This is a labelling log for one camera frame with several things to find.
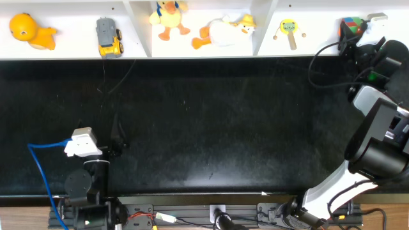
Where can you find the white plush duck yellow hat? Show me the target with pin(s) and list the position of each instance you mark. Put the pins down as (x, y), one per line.
(225, 33)

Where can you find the grey and yellow toy truck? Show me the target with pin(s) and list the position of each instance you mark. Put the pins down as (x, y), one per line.
(108, 36)

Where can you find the yellow rubber duck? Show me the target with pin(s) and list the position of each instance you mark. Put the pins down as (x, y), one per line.
(28, 30)

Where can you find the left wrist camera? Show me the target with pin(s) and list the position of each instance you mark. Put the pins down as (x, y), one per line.
(82, 142)

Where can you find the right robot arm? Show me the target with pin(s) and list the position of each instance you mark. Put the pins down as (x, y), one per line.
(377, 150)

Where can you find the mounting rail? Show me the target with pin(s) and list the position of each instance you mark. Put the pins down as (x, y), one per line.
(191, 213)

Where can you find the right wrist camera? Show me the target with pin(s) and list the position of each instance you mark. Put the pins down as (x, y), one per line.
(372, 30)

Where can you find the white shelf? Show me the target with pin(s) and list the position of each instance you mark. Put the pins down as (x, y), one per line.
(191, 41)

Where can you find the yellow rattle drum toy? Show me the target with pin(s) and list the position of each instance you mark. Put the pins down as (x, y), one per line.
(289, 28)

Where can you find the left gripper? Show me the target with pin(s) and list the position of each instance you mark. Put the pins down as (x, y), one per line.
(107, 152)

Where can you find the many-coloured puzzle cube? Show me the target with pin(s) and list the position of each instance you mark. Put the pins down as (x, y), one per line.
(353, 25)

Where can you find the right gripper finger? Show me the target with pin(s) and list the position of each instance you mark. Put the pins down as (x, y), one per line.
(343, 36)

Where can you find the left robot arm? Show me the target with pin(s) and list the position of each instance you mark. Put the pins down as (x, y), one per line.
(78, 183)

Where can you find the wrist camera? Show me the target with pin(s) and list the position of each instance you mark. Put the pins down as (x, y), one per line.
(82, 142)
(372, 30)

